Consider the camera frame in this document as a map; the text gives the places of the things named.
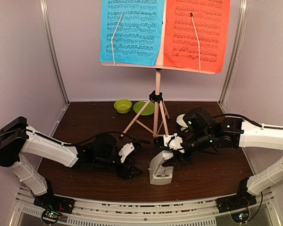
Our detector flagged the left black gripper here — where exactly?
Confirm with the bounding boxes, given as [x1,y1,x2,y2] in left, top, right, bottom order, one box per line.
[95,154,143,180]

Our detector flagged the white metronome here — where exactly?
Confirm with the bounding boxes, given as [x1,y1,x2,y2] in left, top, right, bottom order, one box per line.
[148,151,174,186]

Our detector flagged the pink music stand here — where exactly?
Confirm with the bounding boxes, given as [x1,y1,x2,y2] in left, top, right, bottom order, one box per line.
[100,0,224,139]

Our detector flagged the blue paper sheet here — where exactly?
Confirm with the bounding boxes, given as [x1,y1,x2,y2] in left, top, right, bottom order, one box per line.
[100,0,165,66]

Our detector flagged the red paper sheet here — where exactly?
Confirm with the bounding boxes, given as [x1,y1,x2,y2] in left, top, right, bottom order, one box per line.
[163,0,231,73]

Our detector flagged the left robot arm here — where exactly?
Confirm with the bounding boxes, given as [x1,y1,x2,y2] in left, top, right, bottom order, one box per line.
[0,116,142,219]

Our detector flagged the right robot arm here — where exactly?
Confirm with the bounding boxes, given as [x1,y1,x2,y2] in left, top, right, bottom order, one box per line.
[154,108,283,213]

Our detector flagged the dark bowl white inside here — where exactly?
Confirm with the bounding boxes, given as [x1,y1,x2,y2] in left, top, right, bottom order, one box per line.
[176,114,189,132]

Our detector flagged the green plate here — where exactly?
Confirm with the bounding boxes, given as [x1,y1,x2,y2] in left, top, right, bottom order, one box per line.
[133,100,155,116]

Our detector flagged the lime green bowl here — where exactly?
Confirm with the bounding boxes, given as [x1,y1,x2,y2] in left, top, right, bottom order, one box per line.
[114,99,132,113]

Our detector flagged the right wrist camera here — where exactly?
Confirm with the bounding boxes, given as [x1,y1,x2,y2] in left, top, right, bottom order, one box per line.
[154,133,185,153]

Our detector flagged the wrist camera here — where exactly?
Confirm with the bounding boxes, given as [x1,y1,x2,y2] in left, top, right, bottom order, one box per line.
[154,133,185,153]
[118,141,142,163]

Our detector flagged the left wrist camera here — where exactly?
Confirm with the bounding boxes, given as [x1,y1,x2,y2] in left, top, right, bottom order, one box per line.
[118,141,142,163]

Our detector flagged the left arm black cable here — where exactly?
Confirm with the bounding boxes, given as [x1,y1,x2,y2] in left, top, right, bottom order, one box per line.
[0,128,151,161]

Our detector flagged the right aluminium post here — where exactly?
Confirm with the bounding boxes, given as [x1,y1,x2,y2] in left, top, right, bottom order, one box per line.
[219,0,249,108]

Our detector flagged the aluminium post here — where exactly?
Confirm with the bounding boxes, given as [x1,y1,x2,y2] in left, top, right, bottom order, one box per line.
[40,0,70,105]
[219,0,249,108]

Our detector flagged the left aluminium post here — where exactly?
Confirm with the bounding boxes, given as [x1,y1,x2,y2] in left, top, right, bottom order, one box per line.
[40,0,70,105]

